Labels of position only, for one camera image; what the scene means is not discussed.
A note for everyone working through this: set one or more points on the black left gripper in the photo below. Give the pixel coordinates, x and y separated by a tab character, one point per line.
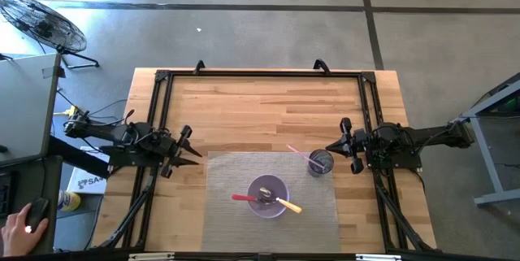
185	135

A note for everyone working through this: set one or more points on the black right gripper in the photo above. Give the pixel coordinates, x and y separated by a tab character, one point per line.
348	131

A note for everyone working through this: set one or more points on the pink straw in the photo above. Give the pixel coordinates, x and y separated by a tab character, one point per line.
298	153

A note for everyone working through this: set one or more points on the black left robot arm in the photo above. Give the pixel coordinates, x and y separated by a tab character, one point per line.
109	133

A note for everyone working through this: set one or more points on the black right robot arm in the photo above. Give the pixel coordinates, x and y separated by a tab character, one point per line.
414	139

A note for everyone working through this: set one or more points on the dark ribbed tumbler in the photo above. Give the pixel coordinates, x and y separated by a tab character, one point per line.
325	167

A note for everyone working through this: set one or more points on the lavender bowl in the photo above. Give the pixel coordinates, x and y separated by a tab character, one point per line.
270	210

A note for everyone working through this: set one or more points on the grey woven placemat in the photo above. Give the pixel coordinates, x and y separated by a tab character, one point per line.
243	228

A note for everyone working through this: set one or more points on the white cardboard box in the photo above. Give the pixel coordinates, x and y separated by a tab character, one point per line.
87	179

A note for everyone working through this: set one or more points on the yellow power plug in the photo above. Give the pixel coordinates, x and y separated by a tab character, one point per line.
72	111

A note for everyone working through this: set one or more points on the black computer mouse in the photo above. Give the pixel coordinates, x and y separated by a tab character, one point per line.
37	212

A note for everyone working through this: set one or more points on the dark desk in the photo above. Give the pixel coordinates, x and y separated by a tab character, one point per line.
24	179

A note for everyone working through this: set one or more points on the black keyboard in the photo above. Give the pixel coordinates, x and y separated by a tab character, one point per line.
4	194

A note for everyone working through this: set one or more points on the person's hand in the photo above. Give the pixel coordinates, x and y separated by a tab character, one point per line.
16	238

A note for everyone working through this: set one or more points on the black floor fan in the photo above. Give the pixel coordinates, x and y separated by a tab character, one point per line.
40	23

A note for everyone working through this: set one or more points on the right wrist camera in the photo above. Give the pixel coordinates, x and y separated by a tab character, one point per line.
360	140

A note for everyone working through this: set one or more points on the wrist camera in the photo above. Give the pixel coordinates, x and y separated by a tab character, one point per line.
165	144
360	140

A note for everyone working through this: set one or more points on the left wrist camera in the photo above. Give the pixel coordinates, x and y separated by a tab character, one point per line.
165	144

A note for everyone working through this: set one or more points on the black table frame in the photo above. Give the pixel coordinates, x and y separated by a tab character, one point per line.
264	73

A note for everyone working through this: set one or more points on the silver aluminium bracket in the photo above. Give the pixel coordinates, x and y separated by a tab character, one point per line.
378	257
151	257

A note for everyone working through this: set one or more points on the grey metal table frame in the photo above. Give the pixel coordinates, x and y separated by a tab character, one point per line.
487	159

